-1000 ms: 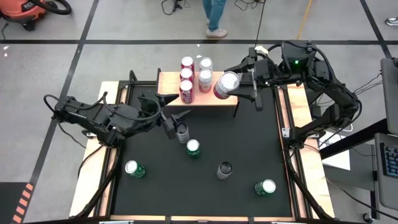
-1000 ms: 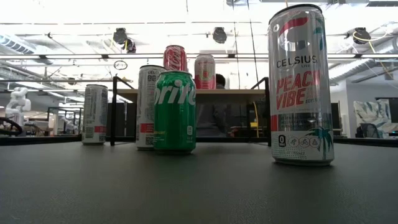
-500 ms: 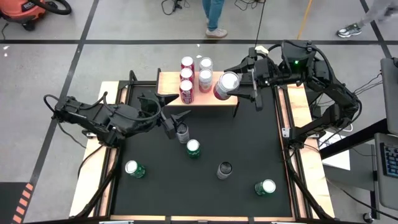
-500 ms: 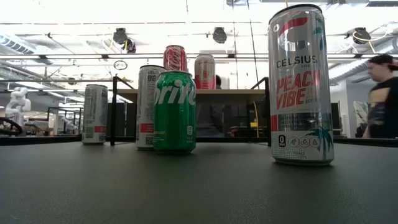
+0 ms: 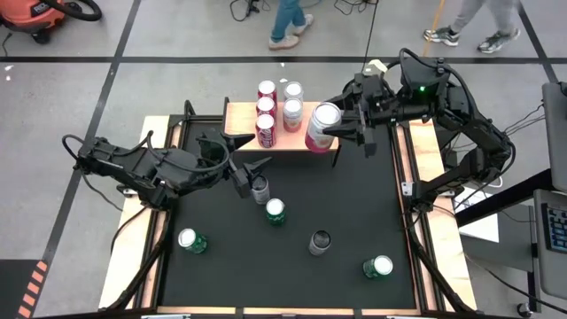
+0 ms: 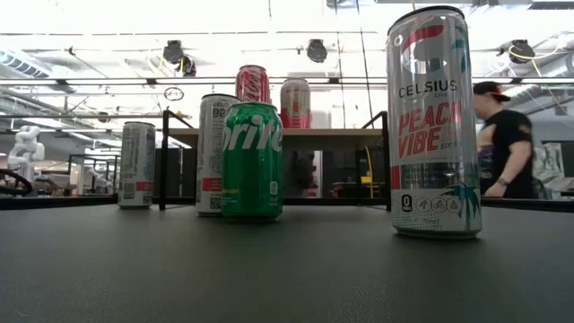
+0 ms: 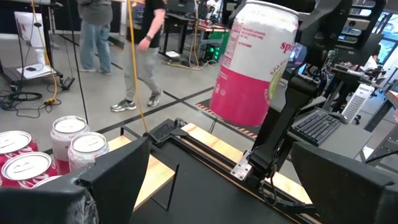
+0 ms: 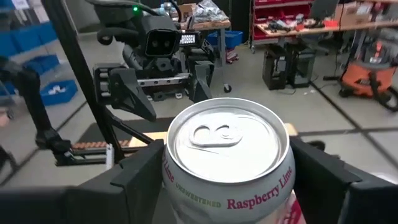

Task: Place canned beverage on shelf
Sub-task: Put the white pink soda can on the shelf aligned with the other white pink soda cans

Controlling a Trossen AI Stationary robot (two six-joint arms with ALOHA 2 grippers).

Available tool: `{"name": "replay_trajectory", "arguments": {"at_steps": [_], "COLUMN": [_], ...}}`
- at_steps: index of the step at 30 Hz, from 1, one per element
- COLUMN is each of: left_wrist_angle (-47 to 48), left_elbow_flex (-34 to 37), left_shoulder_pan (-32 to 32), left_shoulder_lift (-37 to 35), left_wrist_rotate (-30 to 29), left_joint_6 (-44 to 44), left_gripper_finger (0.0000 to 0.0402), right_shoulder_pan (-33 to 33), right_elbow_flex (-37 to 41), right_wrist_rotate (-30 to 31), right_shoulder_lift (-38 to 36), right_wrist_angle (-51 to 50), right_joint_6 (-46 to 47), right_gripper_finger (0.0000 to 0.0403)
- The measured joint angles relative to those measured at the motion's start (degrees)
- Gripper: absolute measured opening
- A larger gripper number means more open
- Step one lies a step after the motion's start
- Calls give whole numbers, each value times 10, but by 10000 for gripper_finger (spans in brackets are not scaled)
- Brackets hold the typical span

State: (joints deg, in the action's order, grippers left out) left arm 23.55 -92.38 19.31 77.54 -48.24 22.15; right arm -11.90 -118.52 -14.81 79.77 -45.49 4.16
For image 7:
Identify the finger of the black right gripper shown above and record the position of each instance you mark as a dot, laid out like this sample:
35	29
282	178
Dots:
298	5

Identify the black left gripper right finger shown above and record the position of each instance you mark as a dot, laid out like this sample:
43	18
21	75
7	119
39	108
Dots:
348	199

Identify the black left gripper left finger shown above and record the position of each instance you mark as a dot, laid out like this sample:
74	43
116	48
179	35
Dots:
46	205

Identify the pink white Spindrift can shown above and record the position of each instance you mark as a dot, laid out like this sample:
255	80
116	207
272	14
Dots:
88	143
69	126
248	93

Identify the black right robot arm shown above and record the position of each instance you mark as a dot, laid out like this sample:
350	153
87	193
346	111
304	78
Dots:
289	118

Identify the wooden shelf black legs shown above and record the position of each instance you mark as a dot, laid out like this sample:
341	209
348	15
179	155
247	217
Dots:
155	177

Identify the black keyboard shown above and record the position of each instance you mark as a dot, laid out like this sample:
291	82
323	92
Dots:
315	127

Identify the black computer mouse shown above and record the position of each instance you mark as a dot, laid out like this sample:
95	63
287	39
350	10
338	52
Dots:
339	117

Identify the person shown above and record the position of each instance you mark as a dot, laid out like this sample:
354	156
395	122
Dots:
143	62
94	34
373	59

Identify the white perforated case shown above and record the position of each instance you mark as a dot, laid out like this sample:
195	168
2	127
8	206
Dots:
357	102

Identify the black computer green lights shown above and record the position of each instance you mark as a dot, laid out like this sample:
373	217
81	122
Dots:
213	51

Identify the black power brick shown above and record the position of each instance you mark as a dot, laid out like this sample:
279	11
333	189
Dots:
67	83

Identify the white paper stack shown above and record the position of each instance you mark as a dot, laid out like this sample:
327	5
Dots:
37	71

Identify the black stand base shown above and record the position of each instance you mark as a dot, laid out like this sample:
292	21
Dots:
9	76

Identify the black perforated computer case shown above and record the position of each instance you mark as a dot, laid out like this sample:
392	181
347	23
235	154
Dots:
161	131

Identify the wooden side board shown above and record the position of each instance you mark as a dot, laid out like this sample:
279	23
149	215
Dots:
211	140

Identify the white cup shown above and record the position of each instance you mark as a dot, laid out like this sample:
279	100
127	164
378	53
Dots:
39	56

